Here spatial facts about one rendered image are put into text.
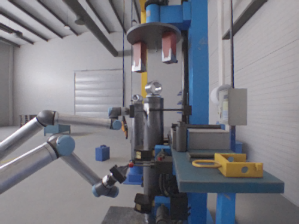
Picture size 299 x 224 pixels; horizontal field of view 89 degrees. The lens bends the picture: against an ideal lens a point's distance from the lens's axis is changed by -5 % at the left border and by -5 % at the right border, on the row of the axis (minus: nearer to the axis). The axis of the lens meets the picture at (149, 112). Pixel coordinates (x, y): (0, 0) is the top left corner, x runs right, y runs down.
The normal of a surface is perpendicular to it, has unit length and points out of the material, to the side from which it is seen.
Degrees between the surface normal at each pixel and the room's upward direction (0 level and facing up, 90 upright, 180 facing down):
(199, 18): 90
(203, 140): 90
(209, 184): 90
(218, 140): 90
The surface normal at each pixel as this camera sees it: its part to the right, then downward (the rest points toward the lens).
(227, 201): -0.08, 0.01
